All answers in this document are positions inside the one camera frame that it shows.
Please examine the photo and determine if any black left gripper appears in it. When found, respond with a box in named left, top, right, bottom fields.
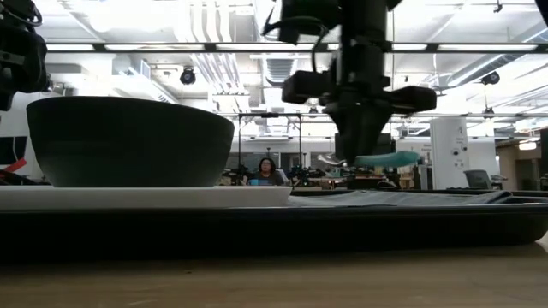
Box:
left=0, top=0, right=51, bottom=112

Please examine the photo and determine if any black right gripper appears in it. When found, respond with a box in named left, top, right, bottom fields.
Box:
left=282, top=42, right=438, bottom=166

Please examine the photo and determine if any teal-handled metal spoon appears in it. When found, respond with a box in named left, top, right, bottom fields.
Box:
left=316, top=150, right=423, bottom=169

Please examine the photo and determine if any grey cloth napkin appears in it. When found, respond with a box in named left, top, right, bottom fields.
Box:
left=286, top=189, right=513, bottom=209

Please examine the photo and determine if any black bowl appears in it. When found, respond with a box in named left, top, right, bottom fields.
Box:
left=26, top=96, right=235, bottom=188

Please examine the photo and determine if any white round plate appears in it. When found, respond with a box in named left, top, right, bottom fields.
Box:
left=0, top=185, right=293, bottom=211

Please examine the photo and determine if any black plastic serving tray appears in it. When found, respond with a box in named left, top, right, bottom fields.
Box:
left=0, top=189, right=548, bottom=263

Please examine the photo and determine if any white pillar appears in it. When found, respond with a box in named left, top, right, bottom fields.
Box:
left=429, top=116, right=470, bottom=191

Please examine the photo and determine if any person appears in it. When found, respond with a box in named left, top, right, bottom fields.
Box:
left=251, top=157, right=287, bottom=187

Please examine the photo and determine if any red object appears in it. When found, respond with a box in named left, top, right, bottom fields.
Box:
left=3, top=158, right=28, bottom=175

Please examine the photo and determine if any grey office chair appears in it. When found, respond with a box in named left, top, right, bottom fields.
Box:
left=462, top=169, right=494, bottom=191

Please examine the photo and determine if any thin black hanging cable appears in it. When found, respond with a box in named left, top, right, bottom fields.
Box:
left=390, top=9, right=396, bottom=136

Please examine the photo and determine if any black aluminium table frame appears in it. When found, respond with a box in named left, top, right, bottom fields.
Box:
left=45, top=41, right=548, bottom=54

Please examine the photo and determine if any right arm's black cable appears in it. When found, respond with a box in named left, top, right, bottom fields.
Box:
left=261, top=15, right=331, bottom=74

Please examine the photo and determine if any black wall screen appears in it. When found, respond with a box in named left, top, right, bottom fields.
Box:
left=0, top=135, right=29, bottom=166

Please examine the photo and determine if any white round air duct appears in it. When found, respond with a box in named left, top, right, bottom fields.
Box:
left=252, top=0, right=282, bottom=43

